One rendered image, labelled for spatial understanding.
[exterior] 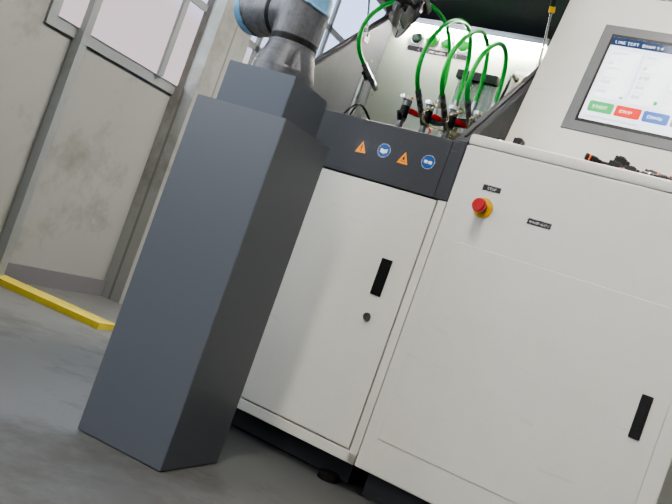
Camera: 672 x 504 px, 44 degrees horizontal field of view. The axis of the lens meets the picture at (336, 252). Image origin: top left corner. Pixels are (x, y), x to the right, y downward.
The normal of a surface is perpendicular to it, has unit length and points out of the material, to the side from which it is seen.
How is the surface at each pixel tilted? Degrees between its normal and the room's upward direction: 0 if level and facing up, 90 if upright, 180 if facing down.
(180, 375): 90
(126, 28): 90
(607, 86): 76
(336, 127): 90
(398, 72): 90
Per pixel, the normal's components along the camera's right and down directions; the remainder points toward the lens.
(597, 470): -0.47, -0.18
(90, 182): 0.86, 0.30
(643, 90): -0.37, -0.40
